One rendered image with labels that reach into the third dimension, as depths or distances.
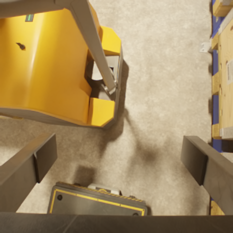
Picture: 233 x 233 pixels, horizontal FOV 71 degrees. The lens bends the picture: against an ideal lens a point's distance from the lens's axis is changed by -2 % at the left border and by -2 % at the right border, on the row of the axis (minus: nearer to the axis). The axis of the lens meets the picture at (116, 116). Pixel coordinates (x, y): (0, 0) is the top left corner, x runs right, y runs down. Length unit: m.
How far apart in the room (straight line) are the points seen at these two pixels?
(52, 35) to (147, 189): 1.34
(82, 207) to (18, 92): 0.88
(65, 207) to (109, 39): 1.31
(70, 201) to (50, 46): 1.02
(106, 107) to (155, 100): 0.55
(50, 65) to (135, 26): 1.24
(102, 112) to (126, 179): 0.66
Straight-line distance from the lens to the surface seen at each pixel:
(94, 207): 1.31
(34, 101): 0.82
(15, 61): 0.91
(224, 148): 1.40
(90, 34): 0.68
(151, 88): 1.62
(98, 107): 1.23
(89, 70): 1.25
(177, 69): 1.73
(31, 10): 0.51
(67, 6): 0.57
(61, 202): 1.38
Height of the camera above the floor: 1.53
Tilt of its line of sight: 79 degrees down
